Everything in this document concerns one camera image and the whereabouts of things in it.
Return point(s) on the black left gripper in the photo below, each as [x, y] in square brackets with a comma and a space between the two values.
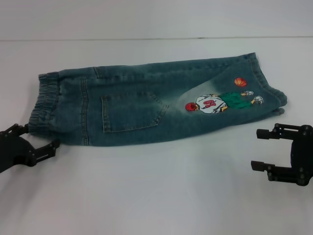
[17, 151]

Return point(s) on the blue denim shorts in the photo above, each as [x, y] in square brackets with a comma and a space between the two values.
[134, 110]

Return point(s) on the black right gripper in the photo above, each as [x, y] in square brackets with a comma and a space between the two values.
[304, 156]

